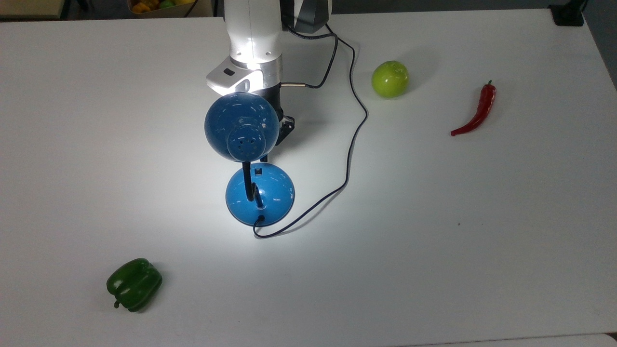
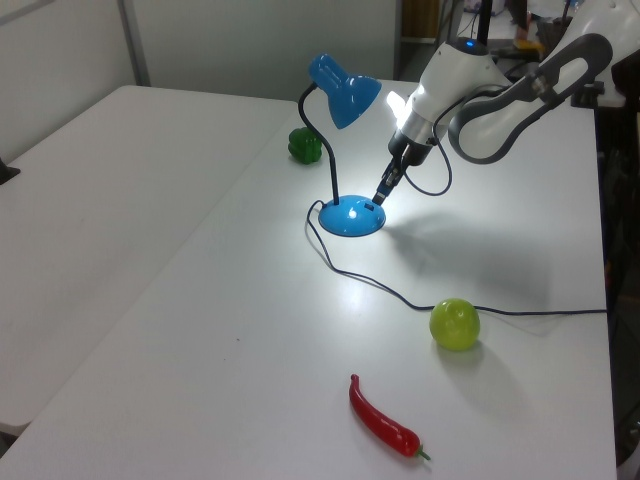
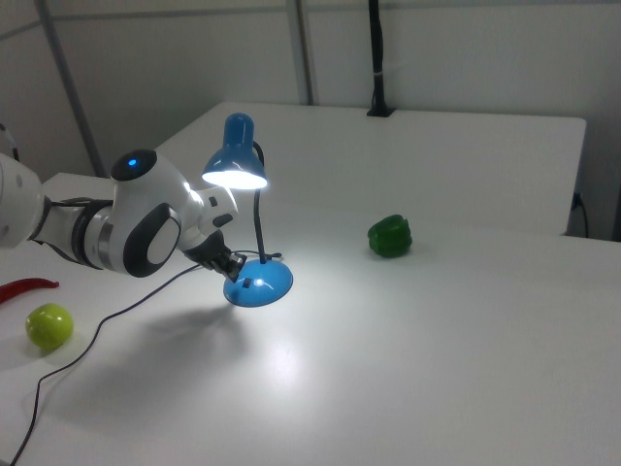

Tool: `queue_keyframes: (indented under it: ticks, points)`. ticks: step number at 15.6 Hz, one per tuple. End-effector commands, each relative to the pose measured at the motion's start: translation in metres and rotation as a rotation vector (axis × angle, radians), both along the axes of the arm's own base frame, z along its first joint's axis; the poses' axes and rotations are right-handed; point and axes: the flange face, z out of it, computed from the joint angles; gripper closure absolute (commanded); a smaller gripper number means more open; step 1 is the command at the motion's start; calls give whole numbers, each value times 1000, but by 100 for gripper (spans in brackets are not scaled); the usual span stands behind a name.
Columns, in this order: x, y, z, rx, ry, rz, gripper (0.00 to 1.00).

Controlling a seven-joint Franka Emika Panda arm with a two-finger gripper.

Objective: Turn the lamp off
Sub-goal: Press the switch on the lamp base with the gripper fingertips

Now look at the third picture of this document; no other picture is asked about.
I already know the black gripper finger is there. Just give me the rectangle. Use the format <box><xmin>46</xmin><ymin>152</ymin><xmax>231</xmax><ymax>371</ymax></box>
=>
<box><xmin>212</xmin><ymin>242</ymin><xmax>245</xmax><ymax>284</ymax></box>
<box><xmin>185</xmin><ymin>231</ymin><xmax>229</xmax><ymax>273</ymax></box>

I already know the black lamp power cable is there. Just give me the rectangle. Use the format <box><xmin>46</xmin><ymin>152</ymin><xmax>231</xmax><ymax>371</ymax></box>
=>
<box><xmin>8</xmin><ymin>250</ymin><xmax>283</xmax><ymax>465</ymax></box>

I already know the black clamped camera pole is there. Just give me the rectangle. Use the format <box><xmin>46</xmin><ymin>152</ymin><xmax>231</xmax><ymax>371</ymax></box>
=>
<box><xmin>366</xmin><ymin>0</ymin><xmax>397</xmax><ymax>118</ymax></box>

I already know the black cable with plug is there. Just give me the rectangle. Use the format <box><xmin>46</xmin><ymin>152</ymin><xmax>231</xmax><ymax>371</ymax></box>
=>
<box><xmin>573</xmin><ymin>192</ymin><xmax>591</xmax><ymax>239</ymax></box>

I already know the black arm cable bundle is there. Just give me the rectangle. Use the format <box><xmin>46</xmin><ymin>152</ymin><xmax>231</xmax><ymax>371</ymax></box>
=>
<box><xmin>28</xmin><ymin>196</ymin><xmax>115</xmax><ymax>266</ymax></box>

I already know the dark green bell pepper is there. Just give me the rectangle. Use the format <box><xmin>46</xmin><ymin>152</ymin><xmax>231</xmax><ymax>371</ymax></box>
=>
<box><xmin>367</xmin><ymin>214</ymin><xmax>413</xmax><ymax>259</ymax></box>

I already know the blue gooseneck desk lamp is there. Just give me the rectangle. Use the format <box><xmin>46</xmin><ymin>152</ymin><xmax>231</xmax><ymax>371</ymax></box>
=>
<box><xmin>201</xmin><ymin>112</ymin><xmax>295</xmax><ymax>308</ymax></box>

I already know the red chili pepper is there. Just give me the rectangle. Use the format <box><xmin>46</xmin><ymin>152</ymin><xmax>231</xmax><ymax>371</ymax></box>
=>
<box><xmin>0</xmin><ymin>276</ymin><xmax>60</xmax><ymax>306</ymax></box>

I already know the yellow-green apple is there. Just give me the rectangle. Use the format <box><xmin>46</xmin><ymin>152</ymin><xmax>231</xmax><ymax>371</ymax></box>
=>
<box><xmin>24</xmin><ymin>303</ymin><xmax>75</xmax><ymax>351</ymax></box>

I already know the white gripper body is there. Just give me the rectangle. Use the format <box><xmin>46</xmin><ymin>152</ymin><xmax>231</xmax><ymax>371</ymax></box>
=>
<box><xmin>180</xmin><ymin>185</ymin><xmax>240</xmax><ymax>254</ymax></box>

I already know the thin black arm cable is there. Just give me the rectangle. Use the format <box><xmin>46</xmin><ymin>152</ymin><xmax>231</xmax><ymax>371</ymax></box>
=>
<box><xmin>0</xmin><ymin>123</ymin><xmax>21</xmax><ymax>164</ymax></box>

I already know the grey metal partition post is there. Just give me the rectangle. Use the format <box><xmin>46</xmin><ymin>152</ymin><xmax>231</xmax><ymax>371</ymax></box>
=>
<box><xmin>36</xmin><ymin>0</ymin><xmax>109</xmax><ymax>179</ymax></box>
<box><xmin>294</xmin><ymin>0</ymin><xmax>319</xmax><ymax>106</ymax></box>

